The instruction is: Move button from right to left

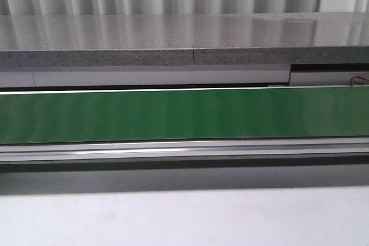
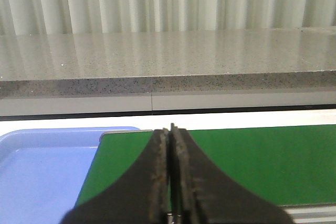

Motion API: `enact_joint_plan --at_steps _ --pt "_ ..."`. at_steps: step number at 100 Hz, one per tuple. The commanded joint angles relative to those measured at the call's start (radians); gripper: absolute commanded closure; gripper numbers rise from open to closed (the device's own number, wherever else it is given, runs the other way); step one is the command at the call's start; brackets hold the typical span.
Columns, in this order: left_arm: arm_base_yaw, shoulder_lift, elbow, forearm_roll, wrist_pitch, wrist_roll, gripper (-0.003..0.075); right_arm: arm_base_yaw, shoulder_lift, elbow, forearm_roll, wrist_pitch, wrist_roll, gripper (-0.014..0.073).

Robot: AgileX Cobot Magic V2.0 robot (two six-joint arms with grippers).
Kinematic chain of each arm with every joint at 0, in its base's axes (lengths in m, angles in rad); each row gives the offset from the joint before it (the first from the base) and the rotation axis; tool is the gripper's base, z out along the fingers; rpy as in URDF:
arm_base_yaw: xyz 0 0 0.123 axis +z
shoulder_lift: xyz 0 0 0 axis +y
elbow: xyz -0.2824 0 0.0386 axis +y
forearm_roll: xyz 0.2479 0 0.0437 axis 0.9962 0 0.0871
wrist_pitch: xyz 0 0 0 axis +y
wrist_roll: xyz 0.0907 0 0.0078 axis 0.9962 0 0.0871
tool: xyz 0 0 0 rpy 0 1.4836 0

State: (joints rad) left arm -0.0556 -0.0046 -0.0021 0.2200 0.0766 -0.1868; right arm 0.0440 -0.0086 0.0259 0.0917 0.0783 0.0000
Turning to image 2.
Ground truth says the grey stone counter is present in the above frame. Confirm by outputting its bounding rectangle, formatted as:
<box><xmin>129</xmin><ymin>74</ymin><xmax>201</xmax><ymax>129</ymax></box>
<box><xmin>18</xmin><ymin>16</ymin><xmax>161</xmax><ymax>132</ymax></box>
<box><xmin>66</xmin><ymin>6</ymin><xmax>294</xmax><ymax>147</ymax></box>
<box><xmin>1</xmin><ymin>27</ymin><xmax>335</xmax><ymax>116</ymax></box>

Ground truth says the white pleated curtain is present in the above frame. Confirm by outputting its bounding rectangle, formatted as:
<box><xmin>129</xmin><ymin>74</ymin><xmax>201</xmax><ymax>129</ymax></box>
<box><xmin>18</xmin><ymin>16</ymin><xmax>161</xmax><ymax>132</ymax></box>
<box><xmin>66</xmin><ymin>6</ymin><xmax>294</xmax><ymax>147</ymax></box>
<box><xmin>1</xmin><ymin>0</ymin><xmax>335</xmax><ymax>35</ymax></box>

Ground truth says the blue plastic tray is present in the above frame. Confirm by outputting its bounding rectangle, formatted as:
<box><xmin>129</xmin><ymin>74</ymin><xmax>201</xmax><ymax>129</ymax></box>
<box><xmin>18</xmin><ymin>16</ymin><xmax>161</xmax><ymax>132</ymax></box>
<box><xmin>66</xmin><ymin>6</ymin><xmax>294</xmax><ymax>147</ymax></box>
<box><xmin>1</xmin><ymin>126</ymin><xmax>136</xmax><ymax>223</ymax></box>

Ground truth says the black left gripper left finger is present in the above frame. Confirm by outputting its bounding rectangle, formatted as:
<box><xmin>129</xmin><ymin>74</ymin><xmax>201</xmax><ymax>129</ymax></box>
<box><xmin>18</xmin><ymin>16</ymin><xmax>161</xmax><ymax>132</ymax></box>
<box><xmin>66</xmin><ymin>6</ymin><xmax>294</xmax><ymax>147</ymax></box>
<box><xmin>61</xmin><ymin>130</ymin><xmax>168</xmax><ymax>223</ymax></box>

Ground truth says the green conveyor belt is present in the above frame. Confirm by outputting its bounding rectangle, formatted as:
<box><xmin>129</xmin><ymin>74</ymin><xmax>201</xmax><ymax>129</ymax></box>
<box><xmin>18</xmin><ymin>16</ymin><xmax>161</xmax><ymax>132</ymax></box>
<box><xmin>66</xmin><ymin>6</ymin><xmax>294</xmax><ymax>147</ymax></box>
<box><xmin>77</xmin><ymin>125</ymin><xmax>335</xmax><ymax>206</ymax></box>

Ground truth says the aluminium conveyor frame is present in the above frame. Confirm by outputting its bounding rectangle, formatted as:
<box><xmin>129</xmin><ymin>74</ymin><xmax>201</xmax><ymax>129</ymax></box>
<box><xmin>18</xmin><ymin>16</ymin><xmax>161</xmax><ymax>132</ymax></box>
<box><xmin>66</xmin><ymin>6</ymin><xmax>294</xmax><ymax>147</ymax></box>
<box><xmin>281</xmin><ymin>203</ymin><xmax>335</xmax><ymax>224</ymax></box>

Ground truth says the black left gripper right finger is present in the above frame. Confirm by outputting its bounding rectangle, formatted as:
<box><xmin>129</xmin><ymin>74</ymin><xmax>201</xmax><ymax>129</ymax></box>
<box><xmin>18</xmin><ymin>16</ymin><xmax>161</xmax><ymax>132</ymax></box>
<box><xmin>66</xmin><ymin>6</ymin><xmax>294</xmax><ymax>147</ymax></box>
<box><xmin>170</xmin><ymin>125</ymin><xmax>293</xmax><ymax>223</ymax></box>

